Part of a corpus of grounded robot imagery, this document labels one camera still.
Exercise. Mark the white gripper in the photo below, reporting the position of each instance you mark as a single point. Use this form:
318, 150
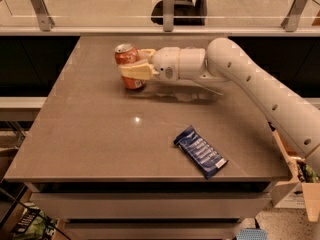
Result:
166, 63

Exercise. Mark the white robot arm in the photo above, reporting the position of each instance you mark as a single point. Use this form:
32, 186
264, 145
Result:
296, 119

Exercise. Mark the black office chair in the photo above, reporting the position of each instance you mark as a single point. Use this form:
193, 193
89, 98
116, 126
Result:
189, 12

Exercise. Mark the blue snack bar wrapper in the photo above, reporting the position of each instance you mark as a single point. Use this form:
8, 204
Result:
206, 158

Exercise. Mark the glass railing panel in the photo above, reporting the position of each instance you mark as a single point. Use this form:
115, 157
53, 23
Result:
137, 13

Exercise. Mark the lower white drawer front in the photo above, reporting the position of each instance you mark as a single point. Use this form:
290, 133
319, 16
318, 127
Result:
153, 231

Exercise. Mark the green black snack bag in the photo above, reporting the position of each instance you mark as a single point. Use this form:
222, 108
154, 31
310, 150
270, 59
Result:
34, 224

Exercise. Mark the blue sponge cloth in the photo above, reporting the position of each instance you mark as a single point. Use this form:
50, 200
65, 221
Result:
252, 234

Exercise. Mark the left metal railing bracket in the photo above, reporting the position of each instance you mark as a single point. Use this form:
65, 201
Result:
44, 19

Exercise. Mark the right metal railing bracket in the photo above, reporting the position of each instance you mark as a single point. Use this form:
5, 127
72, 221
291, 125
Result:
291, 21

